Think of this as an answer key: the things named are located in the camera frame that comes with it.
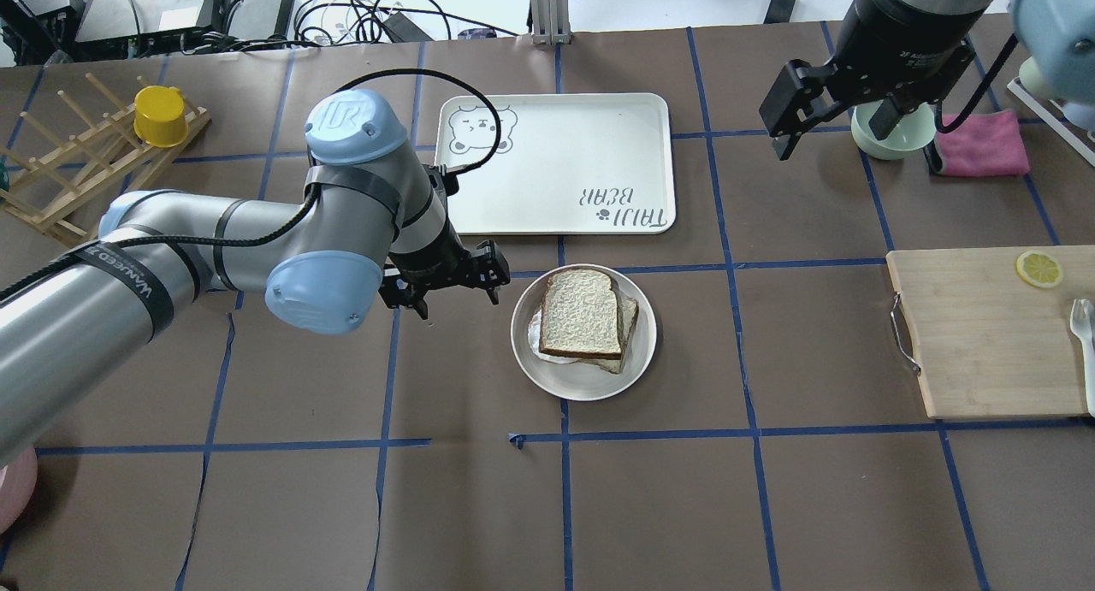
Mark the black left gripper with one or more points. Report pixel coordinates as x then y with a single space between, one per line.
430 256

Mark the lemon slice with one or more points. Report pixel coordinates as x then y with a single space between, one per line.
1039 269

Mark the light green bowl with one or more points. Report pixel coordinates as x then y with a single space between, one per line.
912 133

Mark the brown paper table cover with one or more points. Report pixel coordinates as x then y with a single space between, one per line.
777 440

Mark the wooden cup rack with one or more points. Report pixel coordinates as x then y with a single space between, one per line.
103 160

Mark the bread slice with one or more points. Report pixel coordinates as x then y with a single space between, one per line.
580 316
628 311

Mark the white bear tray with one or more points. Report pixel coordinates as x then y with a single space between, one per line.
566 164

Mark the yellow mug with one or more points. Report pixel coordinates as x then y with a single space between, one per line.
160 116

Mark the pink bowl with ice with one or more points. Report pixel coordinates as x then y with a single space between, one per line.
18 481

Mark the small black power brick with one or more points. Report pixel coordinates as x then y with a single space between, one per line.
779 11

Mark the fried egg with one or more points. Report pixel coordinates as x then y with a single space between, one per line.
534 340

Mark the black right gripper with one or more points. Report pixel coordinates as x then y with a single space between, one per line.
900 50

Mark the aluminium frame post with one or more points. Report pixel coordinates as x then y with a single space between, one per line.
550 22

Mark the black power adapter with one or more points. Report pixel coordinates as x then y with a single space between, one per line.
259 19

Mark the pink cloth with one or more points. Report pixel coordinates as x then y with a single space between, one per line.
983 146

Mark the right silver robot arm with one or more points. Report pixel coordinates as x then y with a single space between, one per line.
1058 33

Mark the wooden cutting board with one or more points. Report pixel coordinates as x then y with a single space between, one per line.
987 344

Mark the black computer box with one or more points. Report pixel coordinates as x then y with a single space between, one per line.
114 21

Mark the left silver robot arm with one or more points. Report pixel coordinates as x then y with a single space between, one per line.
374 224

